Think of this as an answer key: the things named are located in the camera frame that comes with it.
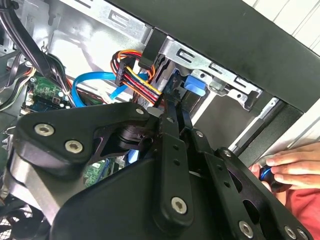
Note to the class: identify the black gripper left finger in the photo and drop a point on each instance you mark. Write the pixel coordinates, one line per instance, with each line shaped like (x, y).
(60, 135)

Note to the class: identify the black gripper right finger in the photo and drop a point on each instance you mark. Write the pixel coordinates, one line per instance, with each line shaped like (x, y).
(225, 185)

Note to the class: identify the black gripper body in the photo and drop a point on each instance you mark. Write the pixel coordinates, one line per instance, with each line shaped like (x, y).
(120, 200)

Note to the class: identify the hard disk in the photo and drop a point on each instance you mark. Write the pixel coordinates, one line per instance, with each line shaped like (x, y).
(195, 85)

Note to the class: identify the person bare hand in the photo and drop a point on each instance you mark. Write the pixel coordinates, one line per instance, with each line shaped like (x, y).
(300, 167)

